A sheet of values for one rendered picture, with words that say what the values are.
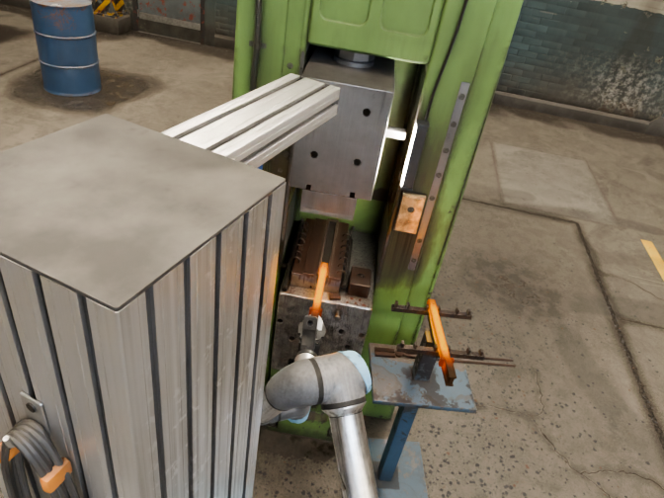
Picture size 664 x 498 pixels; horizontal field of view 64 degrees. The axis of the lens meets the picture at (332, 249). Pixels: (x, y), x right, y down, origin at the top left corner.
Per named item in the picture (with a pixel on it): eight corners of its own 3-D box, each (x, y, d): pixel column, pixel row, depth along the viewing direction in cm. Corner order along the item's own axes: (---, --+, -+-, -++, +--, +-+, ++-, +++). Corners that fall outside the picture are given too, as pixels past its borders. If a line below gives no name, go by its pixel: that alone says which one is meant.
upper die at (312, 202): (353, 220, 195) (357, 199, 190) (299, 210, 195) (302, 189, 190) (359, 170, 230) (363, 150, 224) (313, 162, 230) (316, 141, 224)
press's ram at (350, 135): (394, 205, 190) (421, 97, 167) (289, 186, 190) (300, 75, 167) (394, 155, 224) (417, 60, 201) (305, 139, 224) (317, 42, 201)
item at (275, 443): (343, 481, 249) (344, 479, 248) (221, 459, 249) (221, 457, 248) (350, 412, 281) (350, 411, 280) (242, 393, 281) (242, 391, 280)
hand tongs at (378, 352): (512, 360, 225) (513, 358, 224) (515, 368, 221) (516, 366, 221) (373, 349, 218) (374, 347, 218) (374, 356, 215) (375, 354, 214)
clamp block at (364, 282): (368, 298, 216) (371, 287, 212) (347, 294, 216) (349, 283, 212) (369, 281, 226) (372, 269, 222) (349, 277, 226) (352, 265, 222)
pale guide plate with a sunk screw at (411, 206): (415, 234, 210) (426, 198, 200) (393, 230, 210) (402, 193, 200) (415, 231, 212) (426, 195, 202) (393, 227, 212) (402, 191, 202)
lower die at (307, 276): (338, 293, 216) (341, 277, 211) (290, 285, 216) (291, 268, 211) (346, 237, 250) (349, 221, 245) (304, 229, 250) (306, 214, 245)
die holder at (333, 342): (354, 383, 237) (373, 309, 211) (270, 369, 237) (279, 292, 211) (361, 302, 282) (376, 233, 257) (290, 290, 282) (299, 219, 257)
